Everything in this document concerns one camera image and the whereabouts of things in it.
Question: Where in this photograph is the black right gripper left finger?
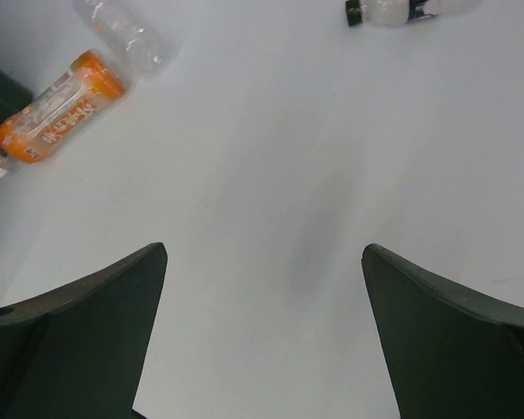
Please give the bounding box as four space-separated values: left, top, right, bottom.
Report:
0 243 168 418

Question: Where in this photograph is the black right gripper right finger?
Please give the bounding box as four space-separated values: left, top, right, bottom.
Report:
362 244 524 418

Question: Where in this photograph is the orange label bottle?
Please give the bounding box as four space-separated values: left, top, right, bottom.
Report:
0 50 128 178

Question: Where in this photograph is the clear bottle black cap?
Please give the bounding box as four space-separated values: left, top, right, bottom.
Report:
345 0 481 28

